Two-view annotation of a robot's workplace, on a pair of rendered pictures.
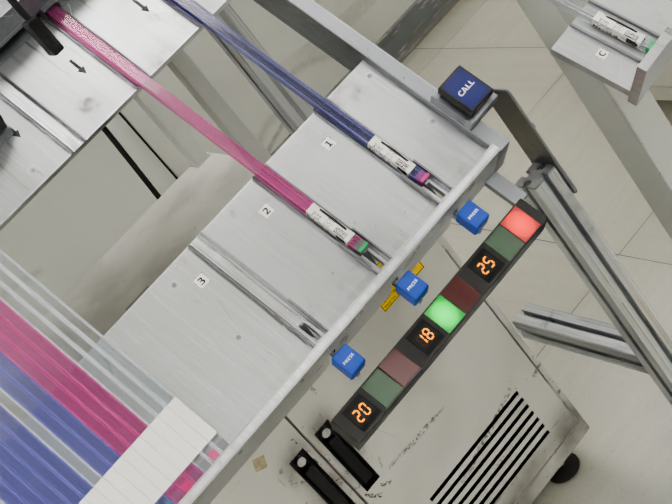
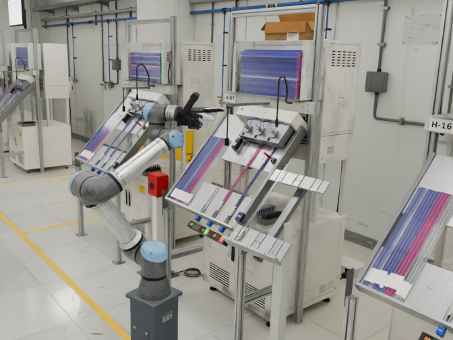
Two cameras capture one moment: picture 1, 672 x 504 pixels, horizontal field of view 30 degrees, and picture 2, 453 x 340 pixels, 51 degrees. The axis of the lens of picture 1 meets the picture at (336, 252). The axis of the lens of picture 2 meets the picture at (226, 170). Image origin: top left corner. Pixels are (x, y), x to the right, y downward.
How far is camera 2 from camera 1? 2.46 m
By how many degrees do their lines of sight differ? 65
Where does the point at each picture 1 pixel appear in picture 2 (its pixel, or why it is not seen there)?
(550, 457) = (261, 312)
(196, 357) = (200, 195)
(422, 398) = (253, 267)
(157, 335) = (203, 189)
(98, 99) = (245, 160)
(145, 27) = (259, 160)
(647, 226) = not seen: outside the picture
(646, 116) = (277, 275)
